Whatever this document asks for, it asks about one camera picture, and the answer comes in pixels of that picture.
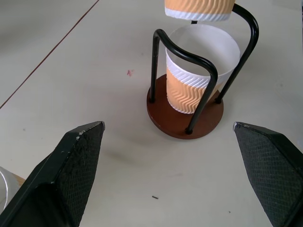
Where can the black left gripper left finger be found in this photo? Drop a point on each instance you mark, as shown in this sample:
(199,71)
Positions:
(71,170)

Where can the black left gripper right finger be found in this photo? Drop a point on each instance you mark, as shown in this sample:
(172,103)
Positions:
(265,165)

